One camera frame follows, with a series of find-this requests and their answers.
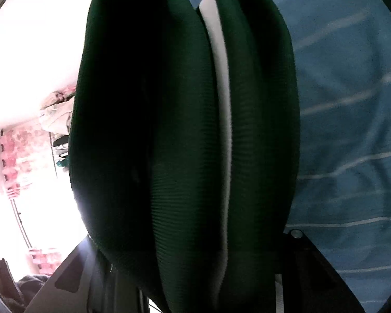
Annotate pink floral curtain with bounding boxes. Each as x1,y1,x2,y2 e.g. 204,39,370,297
0,125,60,276

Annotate blue striped bed sheet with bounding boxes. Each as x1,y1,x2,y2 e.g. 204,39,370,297
179,0,391,313

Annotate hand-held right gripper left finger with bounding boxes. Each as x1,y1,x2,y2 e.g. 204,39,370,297
24,243,150,313

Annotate green and cream striped jacket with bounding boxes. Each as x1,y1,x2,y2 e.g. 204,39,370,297
68,0,301,313

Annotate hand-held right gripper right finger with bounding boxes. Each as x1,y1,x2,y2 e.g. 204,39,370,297
275,229,367,313

